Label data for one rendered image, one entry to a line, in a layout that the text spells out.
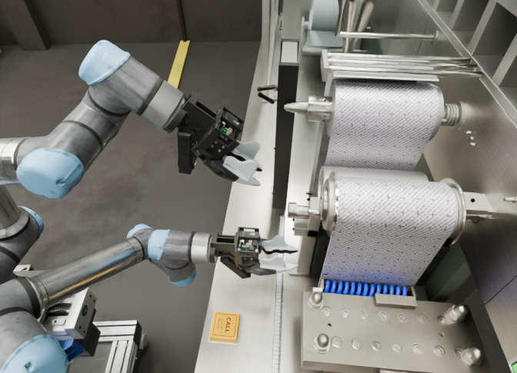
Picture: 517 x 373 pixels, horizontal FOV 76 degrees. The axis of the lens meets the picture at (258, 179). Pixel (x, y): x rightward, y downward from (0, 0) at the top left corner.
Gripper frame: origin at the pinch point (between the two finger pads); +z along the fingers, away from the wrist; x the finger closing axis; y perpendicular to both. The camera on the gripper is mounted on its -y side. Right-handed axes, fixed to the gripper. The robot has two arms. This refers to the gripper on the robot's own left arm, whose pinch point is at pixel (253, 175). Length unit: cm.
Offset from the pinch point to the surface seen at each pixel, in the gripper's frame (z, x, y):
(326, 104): 10.6, 24.7, 12.0
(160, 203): 26, 101, -153
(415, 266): 43.2, -4.8, 8.1
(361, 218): 21.3, -4.2, 9.8
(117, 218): 6, 86, -170
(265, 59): 10, 97, -19
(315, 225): 23.1, 2.5, -4.6
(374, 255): 33.3, -4.8, 3.9
